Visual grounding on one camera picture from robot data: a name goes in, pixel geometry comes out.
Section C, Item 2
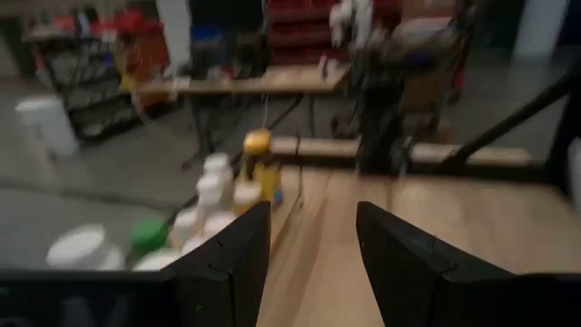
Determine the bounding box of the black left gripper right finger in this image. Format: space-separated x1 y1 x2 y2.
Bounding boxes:
356 201 523 327

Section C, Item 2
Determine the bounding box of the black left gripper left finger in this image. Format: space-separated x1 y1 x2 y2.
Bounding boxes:
162 201 272 327

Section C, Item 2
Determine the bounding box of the orange pill vial white cap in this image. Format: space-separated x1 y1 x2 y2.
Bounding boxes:
231 181 263 217
202 211 237 240

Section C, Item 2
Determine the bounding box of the small white pill bottle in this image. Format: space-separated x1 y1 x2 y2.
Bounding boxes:
170 207 200 249

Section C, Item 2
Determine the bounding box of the white capped medicine bottle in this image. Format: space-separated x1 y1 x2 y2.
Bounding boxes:
195 174 226 214
202 153 233 183

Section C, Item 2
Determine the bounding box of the green caffeine bottle green lid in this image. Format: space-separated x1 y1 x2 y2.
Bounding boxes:
129 216 170 260

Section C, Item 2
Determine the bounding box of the brown fish oil bottle yellow lid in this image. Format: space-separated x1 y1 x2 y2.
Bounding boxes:
240 128 283 205

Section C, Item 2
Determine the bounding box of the large white bottle blue label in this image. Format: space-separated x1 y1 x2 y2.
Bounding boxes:
44 222 126 272

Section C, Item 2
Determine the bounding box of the background wooden workbench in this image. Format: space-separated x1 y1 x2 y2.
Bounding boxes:
135 63 350 169

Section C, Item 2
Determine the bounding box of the storage rack with red bins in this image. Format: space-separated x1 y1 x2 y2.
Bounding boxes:
20 6 182 142

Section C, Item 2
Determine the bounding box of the white floor bin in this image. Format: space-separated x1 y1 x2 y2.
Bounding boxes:
15 97 78 158

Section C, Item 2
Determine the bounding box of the black metal table frame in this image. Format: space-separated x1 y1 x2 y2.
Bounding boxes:
270 67 581 201

